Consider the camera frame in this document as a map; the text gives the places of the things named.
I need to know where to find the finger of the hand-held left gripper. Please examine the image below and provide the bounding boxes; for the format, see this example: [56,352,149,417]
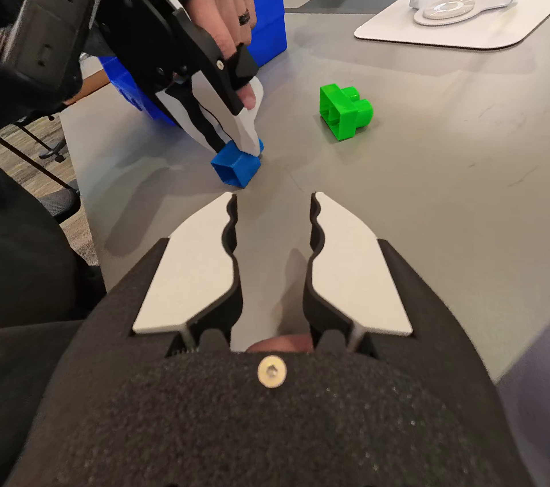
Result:
[191,75,264,155]
[154,81,229,153]

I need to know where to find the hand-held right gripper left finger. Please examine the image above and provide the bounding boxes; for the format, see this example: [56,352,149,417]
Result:
[132,193,244,351]

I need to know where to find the wood-edged grey table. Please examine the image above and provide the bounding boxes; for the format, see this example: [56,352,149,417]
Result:
[64,53,113,106]

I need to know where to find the person's right hand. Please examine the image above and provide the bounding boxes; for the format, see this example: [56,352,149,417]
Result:
[247,333,315,354]

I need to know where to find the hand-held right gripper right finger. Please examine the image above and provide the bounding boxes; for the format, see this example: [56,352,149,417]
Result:
[303,193,413,352]

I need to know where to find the black office chair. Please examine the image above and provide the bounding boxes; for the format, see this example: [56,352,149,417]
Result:
[0,109,82,222]

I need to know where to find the blue single-stud toy block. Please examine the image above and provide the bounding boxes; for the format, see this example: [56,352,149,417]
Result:
[211,139,264,188]

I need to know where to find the person's left hand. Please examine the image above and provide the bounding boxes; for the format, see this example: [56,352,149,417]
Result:
[187,0,258,60]

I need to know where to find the person's dark trousers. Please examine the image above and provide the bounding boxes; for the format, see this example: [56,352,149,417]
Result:
[0,169,107,487]

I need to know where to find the blue plastic bin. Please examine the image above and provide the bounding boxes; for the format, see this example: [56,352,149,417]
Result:
[98,0,288,127]

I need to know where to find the green two-stud toy block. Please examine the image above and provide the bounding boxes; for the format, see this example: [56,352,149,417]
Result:
[319,83,374,142]

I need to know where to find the grey desk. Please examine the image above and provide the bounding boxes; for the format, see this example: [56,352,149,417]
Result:
[60,0,550,385]

